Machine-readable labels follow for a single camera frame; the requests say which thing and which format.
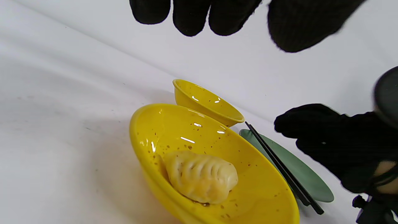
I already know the person's left hand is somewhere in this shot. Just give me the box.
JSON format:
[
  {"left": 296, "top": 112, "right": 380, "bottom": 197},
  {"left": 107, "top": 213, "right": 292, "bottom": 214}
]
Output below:
[{"left": 129, "top": 0, "right": 367, "bottom": 53}]

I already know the person's right hand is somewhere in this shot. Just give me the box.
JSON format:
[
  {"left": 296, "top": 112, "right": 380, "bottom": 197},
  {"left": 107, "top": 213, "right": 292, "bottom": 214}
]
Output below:
[{"left": 274, "top": 104, "right": 398, "bottom": 193}]

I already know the black chopstick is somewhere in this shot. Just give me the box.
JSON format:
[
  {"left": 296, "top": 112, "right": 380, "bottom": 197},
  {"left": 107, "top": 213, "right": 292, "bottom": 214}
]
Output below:
[
  {"left": 245, "top": 121, "right": 311, "bottom": 206},
  {"left": 249, "top": 124, "right": 324, "bottom": 215}
]

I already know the small yellow sauce bowl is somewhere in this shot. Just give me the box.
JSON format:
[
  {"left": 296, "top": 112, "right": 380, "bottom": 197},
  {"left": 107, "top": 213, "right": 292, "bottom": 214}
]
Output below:
[{"left": 173, "top": 79, "right": 245, "bottom": 127}]

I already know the pale fried dumpling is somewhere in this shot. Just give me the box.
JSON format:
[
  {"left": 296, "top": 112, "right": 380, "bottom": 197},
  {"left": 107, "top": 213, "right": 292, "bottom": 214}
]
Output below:
[{"left": 162, "top": 151, "right": 238, "bottom": 204}]

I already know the person's right forearm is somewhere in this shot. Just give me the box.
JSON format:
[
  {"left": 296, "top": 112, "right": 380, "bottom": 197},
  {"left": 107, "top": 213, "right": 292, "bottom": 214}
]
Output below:
[{"left": 375, "top": 160, "right": 398, "bottom": 195}]

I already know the green plate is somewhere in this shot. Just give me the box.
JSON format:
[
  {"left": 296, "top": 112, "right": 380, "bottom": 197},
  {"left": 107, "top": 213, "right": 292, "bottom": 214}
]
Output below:
[{"left": 239, "top": 129, "right": 334, "bottom": 203}]

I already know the dark grey left controller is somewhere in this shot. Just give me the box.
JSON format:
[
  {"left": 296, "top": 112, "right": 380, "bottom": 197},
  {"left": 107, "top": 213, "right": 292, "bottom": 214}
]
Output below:
[{"left": 373, "top": 66, "right": 398, "bottom": 129}]

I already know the black right glove sensor module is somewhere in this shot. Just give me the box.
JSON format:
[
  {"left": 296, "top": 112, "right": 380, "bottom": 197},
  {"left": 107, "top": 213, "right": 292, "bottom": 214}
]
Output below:
[{"left": 352, "top": 194, "right": 398, "bottom": 224}]

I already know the large yellow speckled bowl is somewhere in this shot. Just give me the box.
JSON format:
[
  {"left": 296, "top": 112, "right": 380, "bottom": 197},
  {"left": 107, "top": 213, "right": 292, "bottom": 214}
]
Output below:
[{"left": 129, "top": 104, "right": 300, "bottom": 224}]

